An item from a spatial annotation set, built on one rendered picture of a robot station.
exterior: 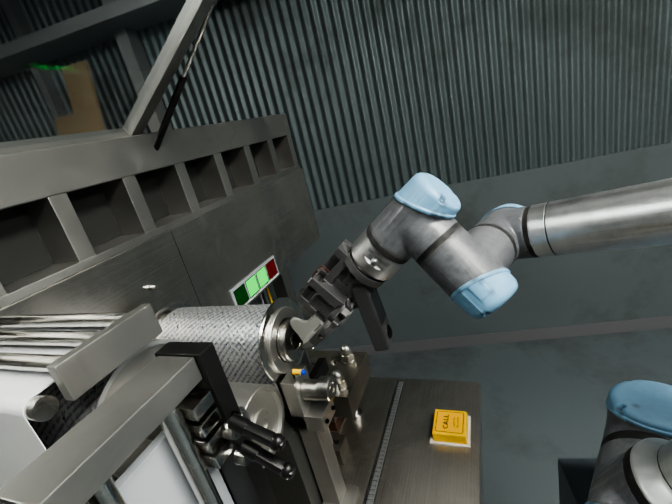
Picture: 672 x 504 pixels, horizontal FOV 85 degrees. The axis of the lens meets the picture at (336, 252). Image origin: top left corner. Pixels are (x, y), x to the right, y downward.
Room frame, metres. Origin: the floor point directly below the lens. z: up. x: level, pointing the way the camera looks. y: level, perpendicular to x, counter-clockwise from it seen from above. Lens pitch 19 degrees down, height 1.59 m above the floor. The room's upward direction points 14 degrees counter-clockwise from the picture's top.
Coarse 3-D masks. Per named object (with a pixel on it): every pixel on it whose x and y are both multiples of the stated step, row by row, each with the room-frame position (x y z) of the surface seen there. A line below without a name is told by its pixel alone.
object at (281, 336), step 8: (288, 320) 0.57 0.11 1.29; (280, 328) 0.56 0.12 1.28; (288, 328) 0.56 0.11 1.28; (280, 336) 0.54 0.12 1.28; (288, 336) 0.55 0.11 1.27; (296, 336) 0.57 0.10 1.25; (280, 344) 0.54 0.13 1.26; (288, 344) 0.54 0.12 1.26; (296, 344) 0.56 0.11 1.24; (280, 352) 0.54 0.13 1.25; (288, 352) 0.54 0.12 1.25; (296, 352) 0.56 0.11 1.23; (288, 360) 0.54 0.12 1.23; (296, 360) 0.55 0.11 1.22
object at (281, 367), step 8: (280, 312) 0.57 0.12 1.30; (288, 312) 0.59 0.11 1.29; (296, 312) 0.62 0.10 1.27; (272, 320) 0.55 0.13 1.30; (280, 320) 0.57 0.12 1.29; (272, 328) 0.54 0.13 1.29; (272, 336) 0.54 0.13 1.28; (272, 344) 0.53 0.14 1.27; (272, 352) 0.52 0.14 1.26; (272, 360) 0.52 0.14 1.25; (280, 360) 0.54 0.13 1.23; (280, 368) 0.53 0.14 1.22; (288, 368) 0.55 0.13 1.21
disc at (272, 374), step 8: (272, 304) 0.57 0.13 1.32; (280, 304) 0.59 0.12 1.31; (288, 304) 0.61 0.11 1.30; (272, 312) 0.56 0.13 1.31; (264, 320) 0.54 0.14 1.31; (264, 328) 0.53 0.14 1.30; (264, 336) 0.53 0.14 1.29; (264, 344) 0.52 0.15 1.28; (264, 352) 0.52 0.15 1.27; (264, 360) 0.51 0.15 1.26; (264, 368) 0.51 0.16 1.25; (272, 368) 0.52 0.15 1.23; (272, 376) 0.52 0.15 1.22; (280, 376) 0.53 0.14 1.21
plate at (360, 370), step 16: (320, 352) 0.84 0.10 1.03; (336, 352) 0.82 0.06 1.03; (336, 368) 0.76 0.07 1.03; (352, 368) 0.74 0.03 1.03; (368, 368) 0.78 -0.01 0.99; (352, 384) 0.69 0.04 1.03; (336, 400) 0.66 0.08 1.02; (352, 400) 0.66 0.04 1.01; (336, 416) 0.67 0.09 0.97; (352, 416) 0.65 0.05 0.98
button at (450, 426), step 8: (440, 416) 0.64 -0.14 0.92; (448, 416) 0.64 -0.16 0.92; (456, 416) 0.63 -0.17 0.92; (464, 416) 0.63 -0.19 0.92; (440, 424) 0.62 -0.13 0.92; (448, 424) 0.62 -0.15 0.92; (456, 424) 0.61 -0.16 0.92; (464, 424) 0.61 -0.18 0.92; (432, 432) 0.61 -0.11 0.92; (440, 432) 0.60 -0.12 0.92; (448, 432) 0.60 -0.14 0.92; (456, 432) 0.59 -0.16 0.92; (464, 432) 0.59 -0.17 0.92; (440, 440) 0.60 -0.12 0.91; (448, 440) 0.59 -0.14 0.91; (456, 440) 0.59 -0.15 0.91; (464, 440) 0.58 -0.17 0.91
